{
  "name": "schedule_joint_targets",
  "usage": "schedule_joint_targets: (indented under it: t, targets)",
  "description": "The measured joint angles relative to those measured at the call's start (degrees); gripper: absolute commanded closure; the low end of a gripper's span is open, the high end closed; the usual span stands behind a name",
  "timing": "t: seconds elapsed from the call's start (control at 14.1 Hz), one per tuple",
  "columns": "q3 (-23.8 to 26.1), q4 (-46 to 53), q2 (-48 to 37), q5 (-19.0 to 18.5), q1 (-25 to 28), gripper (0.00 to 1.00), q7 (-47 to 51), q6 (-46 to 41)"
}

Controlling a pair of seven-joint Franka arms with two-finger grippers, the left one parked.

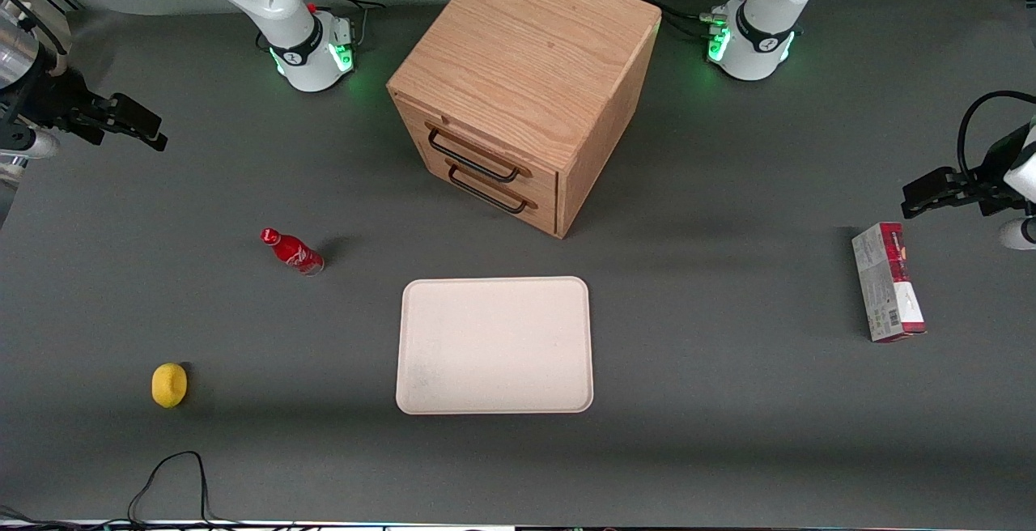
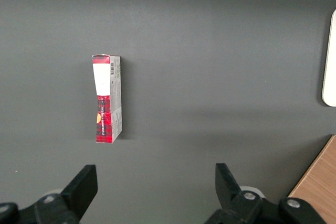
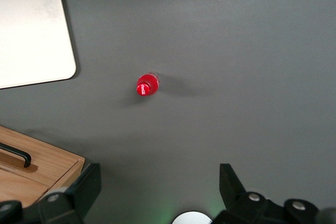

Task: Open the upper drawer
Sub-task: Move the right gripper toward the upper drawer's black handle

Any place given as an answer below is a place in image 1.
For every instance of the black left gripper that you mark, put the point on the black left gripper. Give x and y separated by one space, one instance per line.
989 174

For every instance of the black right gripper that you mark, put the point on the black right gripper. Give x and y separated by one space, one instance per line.
50 99

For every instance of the wooden drawer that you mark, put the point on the wooden drawer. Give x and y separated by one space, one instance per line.
546 183
546 215

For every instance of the wooden drawer cabinet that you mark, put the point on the wooden drawer cabinet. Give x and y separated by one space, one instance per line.
526 45

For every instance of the red white cardboard box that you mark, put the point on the red white cardboard box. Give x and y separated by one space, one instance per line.
886 284

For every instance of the red cola bottle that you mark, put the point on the red cola bottle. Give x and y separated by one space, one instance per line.
295 254

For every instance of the yellow lemon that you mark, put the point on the yellow lemon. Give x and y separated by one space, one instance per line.
169 385

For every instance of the beige rectangular tray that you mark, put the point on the beige rectangular tray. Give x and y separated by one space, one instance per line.
494 345

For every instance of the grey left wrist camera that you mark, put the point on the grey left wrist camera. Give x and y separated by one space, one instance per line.
1018 234

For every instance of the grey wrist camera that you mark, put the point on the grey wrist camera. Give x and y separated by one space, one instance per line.
32 144
1018 234

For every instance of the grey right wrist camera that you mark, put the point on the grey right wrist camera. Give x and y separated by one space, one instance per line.
32 144

